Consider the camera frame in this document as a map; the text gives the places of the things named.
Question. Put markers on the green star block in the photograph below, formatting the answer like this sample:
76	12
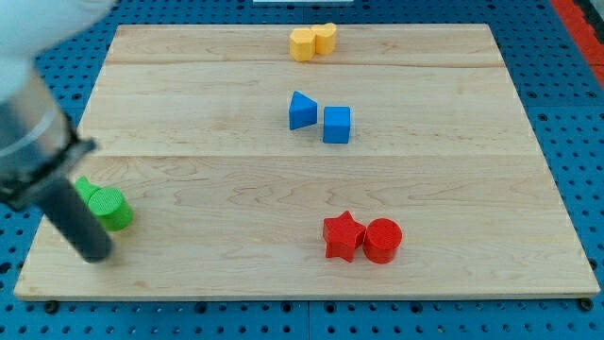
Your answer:
85	188

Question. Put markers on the red cylinder block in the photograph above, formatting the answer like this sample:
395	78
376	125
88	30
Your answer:
382	239

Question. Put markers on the light wooden board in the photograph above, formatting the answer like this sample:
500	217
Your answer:
229	204

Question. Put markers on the yellow heart block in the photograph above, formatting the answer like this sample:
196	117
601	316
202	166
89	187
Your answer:
325	38

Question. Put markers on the green cylinder block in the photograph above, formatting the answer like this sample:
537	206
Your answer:
111	209

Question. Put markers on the blue cube block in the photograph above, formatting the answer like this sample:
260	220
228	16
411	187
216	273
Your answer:
337	125

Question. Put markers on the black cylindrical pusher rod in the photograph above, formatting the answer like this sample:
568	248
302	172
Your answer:
67	211

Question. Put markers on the blue triangle block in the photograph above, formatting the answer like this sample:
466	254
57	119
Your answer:
303	111

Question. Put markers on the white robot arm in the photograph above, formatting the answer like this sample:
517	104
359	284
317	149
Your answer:
28	27

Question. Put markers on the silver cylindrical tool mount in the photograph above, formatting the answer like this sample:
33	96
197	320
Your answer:
39	145

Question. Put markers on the yellow hexagon block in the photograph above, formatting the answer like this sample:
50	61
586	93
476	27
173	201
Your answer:
302	44

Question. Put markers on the red star block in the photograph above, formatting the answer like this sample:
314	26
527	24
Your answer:
343	235

